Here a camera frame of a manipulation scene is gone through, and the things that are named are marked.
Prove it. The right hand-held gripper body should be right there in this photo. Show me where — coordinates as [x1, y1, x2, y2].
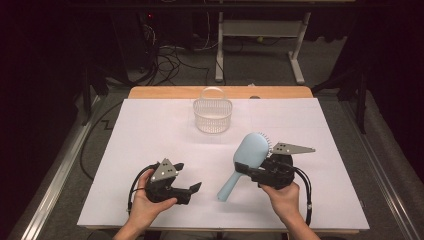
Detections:
[249, 142, 316, 191]

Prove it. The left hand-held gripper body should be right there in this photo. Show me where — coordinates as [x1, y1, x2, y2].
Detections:
[145, 158, 194, 205]

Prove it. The light blue hairbrush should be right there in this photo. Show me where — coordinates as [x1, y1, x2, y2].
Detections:
[216, 132, 274, 203]

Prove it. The white plastic mesh basket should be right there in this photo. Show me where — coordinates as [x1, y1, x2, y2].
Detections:
[192, 86, 233, 135]

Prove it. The person's left hand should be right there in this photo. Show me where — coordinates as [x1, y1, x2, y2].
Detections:
[128, 168, 179, 231]

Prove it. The person's right hand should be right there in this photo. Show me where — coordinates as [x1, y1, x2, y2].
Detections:
[259, 181, 301, 225]

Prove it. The white table cover board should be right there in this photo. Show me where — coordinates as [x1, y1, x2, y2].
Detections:
[77, 97, 370, 231]

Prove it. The black metal stand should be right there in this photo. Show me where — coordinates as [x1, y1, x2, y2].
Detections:
[80, 63, 110, 127]
[311, 64, 369, 135]

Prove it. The black computer tower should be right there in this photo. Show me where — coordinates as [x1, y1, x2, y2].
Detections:
[109, 9, 158, 73]

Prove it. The left hand-held gripper cable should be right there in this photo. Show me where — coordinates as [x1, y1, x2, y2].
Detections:
[126, 162, 160, 215]

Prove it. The hand-held gripper cable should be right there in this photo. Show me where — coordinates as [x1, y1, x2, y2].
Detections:
[126, 162, 160, 215]
[289, 163, 314, 227]

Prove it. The right hand-held gripper cable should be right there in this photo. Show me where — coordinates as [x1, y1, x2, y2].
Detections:
[289, 163, 314, 227]

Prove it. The long black floor cable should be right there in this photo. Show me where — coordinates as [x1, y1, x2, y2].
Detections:
[79, 100, 124, 181]

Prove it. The bundle of black floor cables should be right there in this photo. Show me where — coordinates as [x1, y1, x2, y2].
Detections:
[133, 43, 212, 87]

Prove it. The aluminium floor rail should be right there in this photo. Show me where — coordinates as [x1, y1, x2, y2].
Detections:
[339, 99, 424, 240]
[19, 95, 102, 240]

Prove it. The white metal desk frame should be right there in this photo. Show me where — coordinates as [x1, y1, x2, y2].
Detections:
[214, 11, 313, 86]

